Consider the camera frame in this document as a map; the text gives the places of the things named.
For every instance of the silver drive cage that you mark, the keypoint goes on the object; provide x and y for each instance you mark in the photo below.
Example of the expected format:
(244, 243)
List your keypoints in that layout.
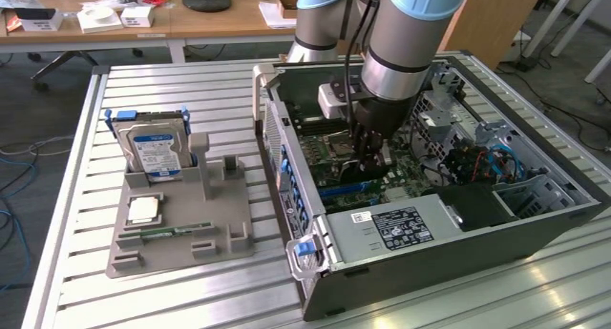
(436, 128)

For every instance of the Nvidia graphics card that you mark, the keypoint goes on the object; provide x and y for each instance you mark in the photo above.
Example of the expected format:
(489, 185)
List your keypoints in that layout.
(376, 175)

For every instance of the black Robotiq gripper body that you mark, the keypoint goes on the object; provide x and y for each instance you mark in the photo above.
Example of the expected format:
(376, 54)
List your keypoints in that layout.
(382, 118)

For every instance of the black fan shroud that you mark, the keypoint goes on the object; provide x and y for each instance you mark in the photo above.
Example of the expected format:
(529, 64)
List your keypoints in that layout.
(473, 207)

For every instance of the blue expansion slot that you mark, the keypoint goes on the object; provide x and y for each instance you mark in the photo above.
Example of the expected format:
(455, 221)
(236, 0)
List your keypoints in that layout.
(339, 190)

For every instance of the silver chipset heatsink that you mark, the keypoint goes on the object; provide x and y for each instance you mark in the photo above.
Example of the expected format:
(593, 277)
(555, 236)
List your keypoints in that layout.
(395, 195)

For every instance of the black open PC case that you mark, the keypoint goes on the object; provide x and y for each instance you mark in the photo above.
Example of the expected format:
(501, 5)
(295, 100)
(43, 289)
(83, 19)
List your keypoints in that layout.
(430, 271)

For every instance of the silver disk bay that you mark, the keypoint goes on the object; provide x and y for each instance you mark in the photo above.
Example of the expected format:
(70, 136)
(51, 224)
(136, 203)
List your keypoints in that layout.
(539, 196)

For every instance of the white box printed label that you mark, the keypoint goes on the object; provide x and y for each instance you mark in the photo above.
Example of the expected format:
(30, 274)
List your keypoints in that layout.
(138, 17)

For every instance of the grey parts rack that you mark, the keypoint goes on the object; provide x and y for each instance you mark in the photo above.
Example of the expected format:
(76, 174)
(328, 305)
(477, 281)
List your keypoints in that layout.
(191, 207)

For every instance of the wooden desk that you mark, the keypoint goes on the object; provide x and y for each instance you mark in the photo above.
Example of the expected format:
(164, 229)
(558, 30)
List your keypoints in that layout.
(215, 25)

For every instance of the black chair base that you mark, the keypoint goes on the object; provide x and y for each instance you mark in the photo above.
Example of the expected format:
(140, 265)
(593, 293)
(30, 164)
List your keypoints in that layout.
(62, 62)

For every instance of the grey power supply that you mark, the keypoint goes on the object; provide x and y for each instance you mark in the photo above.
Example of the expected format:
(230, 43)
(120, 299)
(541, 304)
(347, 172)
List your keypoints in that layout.
(406, 229)

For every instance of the wooden cabinet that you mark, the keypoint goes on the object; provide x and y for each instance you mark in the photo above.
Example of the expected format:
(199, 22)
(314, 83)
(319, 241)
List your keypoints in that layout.
(501, 21)

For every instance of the white box with tape roll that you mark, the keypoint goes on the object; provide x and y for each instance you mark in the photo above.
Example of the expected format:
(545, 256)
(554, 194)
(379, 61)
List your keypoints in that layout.
(99, 19)

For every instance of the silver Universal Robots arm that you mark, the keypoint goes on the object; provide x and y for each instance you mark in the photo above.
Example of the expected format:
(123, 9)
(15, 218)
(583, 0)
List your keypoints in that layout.
(406, 39)

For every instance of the white box red button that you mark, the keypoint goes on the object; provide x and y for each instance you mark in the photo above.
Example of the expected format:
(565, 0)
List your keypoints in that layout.
(521, 44)

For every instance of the hard disk in blue caddy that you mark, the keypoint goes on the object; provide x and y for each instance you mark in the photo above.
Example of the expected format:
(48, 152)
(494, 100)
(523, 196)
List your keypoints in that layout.
(152, 153)

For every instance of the CPU socket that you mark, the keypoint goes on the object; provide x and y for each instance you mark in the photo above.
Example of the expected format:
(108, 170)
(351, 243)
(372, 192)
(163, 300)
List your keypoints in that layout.
(336, 146)

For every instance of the white box black lid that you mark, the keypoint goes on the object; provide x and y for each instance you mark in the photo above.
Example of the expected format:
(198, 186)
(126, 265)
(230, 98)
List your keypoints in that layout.
(40, 19)

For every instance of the green RAM stick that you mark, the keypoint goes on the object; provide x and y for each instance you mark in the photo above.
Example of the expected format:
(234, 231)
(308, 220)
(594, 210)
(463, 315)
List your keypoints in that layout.
(162, 232)

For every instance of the black power brick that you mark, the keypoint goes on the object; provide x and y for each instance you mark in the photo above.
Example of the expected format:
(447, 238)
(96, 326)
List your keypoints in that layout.
(525, 65)

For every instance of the green Dell motherboard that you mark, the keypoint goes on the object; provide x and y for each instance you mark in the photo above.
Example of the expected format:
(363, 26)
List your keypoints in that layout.
(406, 171)

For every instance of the silver CPU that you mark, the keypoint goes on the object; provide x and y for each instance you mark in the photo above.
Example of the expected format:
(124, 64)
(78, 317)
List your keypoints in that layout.
(143, 209)

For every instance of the white table frame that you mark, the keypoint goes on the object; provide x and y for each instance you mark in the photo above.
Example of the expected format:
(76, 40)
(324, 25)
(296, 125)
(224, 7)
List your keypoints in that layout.
(569, 7)

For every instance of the brown cardboard box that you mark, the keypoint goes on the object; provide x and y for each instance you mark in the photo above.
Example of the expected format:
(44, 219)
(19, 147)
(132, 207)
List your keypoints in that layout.
(286, 0)

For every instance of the white paper stack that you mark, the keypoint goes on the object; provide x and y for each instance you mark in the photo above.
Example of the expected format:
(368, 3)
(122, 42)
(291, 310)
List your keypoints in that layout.
(276, 18)

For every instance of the red packet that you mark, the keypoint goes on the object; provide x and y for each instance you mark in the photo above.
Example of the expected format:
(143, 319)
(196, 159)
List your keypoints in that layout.
(155, 0)

